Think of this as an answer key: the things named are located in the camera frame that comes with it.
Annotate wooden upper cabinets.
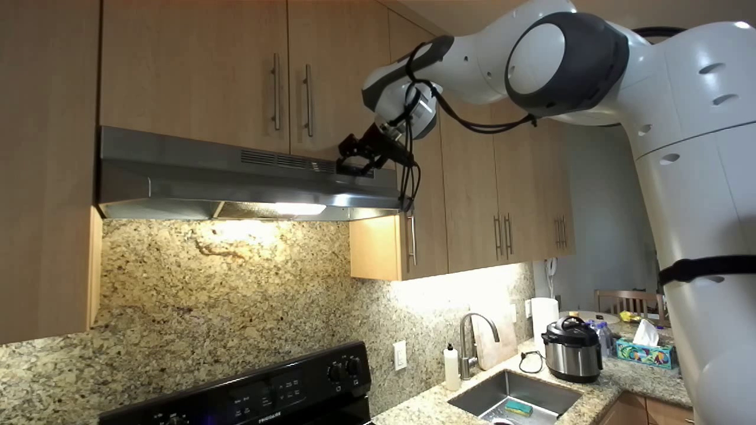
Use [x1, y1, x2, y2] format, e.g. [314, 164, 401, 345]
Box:
[0, 0, 577, 345]

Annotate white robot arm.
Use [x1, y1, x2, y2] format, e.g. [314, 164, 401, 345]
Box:
[339, 0, 756, 425]

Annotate chrome kitchen faucet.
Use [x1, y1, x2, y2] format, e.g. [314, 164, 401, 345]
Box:
[459, 312, 502, 380]

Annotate white wall outlet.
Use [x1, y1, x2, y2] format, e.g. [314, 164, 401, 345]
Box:
[393, 339, 410, 370]

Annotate wooden chair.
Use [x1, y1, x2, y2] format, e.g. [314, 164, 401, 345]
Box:
[595, 290, 660, 313]

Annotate stainless steel sink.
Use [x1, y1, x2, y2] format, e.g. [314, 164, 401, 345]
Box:
[449, 370, 579, 425]

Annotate silver pressure cooker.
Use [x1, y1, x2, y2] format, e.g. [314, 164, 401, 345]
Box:
[542, 316, 603, 383]

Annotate teal tissue box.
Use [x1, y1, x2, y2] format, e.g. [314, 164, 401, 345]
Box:
[615, 319, 679, 368]

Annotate teal sponge in sink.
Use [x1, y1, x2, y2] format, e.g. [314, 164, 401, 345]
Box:
[504, 398, 535, 418]

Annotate stainless steel range hood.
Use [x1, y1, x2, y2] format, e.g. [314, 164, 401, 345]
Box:
[97, 124, 401, 221]

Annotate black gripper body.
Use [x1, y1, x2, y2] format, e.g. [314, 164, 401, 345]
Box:
[335, 124, 413, 175]

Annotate black electric stove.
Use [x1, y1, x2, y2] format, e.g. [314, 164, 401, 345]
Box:
[97, 342, 372, 425]

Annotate white paper towel roll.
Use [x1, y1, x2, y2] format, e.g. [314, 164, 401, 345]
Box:
[529, 297, 561, 345]

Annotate white soap bottle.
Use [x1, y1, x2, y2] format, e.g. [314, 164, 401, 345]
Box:
[445, 342, 460, 390]

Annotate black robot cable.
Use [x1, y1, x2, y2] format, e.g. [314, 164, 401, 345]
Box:
[390, 36, 544, 216]

